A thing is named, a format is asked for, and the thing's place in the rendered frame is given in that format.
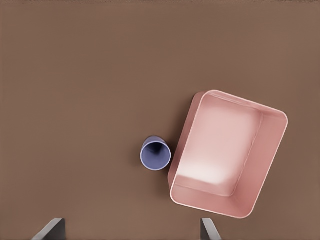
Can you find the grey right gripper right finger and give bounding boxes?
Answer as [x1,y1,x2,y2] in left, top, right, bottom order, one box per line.
[200,217,221,240]

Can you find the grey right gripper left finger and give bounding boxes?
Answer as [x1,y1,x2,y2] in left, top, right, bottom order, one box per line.
[31,217,66,240]

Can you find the pink rectangular box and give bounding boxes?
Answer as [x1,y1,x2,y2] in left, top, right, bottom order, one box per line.
[167,89,289,220]

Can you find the blue-violet cup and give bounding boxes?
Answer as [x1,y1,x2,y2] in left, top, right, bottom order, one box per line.
[139,135,172,172]

